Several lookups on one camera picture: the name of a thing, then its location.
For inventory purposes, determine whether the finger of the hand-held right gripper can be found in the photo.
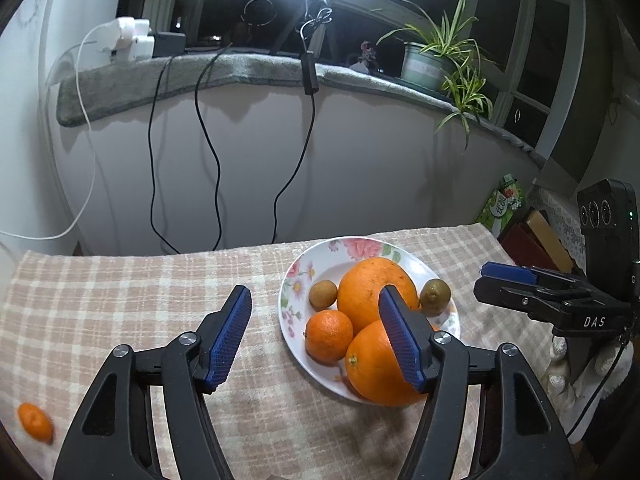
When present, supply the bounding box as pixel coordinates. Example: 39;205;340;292
480;261;589;289
473;277;567;322

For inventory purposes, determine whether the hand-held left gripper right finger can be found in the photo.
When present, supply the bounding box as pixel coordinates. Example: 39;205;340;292
378;285;576;480

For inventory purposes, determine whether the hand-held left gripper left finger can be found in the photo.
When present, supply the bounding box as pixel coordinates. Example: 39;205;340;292
52;285;252;480

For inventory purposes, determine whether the large orange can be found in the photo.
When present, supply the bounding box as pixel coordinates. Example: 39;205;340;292
345;319;441;407
337;257;420;333

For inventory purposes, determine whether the green kiwi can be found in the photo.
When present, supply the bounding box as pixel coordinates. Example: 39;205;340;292
419;278;452;317

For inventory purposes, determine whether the brown round fruit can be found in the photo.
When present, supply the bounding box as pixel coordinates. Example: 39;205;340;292
308;280;340;311

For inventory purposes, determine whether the floral white plate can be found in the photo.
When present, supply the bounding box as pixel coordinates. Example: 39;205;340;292
278;236;461;405

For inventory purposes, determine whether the dark red box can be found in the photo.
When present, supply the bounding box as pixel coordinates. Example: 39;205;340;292
500;222;557;269

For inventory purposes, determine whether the white lace cloth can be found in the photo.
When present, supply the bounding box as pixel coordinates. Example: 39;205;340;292
537;187;589;272

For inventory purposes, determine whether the tan box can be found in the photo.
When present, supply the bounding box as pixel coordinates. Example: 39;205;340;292
522;210;576;273

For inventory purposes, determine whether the green carton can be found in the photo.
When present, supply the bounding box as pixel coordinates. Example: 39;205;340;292
475;174;529;237

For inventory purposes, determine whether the pink plaid cloth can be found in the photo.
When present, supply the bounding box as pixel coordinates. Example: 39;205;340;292
0;222;571;480

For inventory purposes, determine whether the small mandarin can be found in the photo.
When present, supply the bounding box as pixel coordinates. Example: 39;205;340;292
17;403;54;445

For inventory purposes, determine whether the potted spider plant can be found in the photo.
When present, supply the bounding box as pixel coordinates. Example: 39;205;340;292
372;0;496;150

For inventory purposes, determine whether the small potted flower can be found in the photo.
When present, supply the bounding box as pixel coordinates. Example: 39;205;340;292
350;40;382;74

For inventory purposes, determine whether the black power adapter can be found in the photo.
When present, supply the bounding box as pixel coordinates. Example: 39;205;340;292
151;31;187;58

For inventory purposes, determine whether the white power adapter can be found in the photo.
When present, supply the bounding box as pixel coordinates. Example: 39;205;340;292
109;35;154;61
115;16;152;37

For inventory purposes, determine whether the white cable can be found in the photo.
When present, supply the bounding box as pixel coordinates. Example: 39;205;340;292
0;22;118;241

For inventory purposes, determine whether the window frame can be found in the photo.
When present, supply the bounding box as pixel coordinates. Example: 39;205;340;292
117;0;586;153

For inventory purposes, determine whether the black cable with inline controller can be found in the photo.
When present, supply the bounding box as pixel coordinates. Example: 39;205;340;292
271;51;320;245

